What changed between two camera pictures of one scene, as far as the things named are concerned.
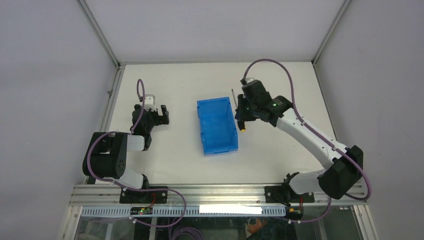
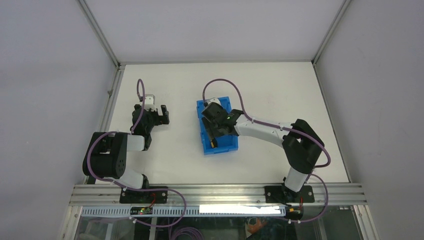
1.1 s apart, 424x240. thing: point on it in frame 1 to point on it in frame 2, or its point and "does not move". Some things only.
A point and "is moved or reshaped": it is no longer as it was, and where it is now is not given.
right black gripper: [242, 114] to [215, 129]
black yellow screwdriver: [241, 123] is moved or reshaped
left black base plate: [144, 197] does not move
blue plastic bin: [218, 130] does not move
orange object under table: [255, 228] does not move
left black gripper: [152, 117] does not move
